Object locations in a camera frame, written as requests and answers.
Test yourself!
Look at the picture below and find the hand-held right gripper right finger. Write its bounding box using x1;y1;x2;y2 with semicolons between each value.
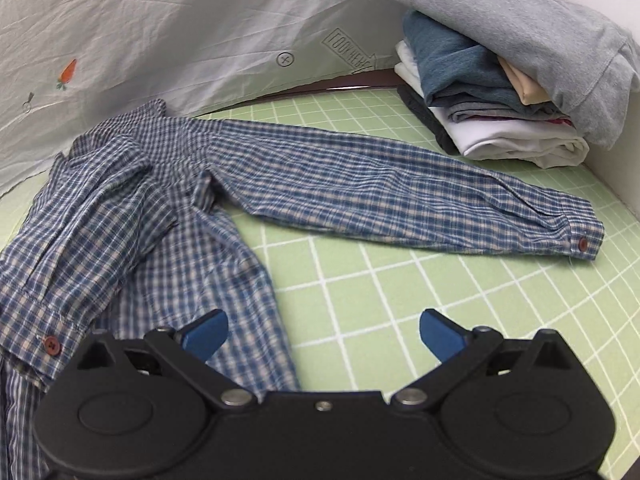
390;309;571;411

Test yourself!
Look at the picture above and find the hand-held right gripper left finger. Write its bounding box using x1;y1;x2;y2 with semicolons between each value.
75;310;257;413

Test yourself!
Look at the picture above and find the blue plaid button shirt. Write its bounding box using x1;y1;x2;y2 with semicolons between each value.
0;99;605;480

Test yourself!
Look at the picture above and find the green grid cutting mat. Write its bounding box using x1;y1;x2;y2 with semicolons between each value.
0;82;640;480

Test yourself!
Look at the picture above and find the black folded garment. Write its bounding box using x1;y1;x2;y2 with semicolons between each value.
397;85;460;157

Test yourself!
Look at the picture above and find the light grey folded garment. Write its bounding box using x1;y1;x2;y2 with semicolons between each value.
432;97;566;125

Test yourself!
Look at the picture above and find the beige folded garment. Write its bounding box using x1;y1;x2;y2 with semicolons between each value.
497;55;557;107

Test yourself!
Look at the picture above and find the small white folded garment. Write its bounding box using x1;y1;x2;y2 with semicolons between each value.
394;40;427;93

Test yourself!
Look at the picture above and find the blue folded garment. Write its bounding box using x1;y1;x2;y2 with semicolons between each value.
402;10;523;108

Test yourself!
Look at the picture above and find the grey carrot print sheet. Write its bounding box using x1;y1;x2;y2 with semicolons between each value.
0;0;506;201

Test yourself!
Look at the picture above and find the grey folded sweatshirt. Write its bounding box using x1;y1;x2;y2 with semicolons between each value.
385;0;640;151

